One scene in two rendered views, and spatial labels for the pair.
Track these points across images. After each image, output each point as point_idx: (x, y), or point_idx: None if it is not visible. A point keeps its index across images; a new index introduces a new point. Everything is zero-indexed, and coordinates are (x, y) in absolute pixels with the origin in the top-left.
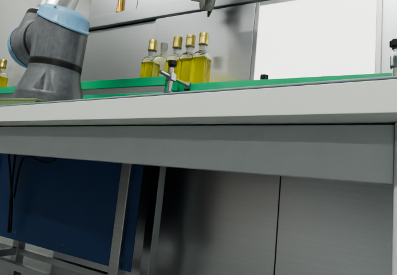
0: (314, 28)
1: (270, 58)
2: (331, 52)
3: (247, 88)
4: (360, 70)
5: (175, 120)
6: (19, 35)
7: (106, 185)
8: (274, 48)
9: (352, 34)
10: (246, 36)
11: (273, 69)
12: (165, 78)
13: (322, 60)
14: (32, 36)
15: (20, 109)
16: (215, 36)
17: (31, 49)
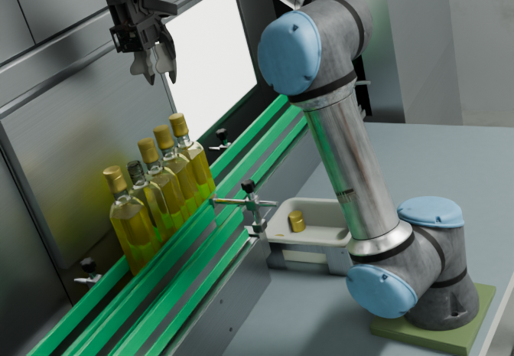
0: (207, 46)
1: (188, 103)
2: (227, 70)
3: None
4: (247, 78)
5: None
6: (432, 272)
7: None
8: (187, 87)
9: (232, 42)
10: (156, 86)
11: (196, 115)
12: (257, 209)
13: (224, 81)
14: (456, 253)
15: (502, 303)
16: (121, 104)
17: (461, 265)
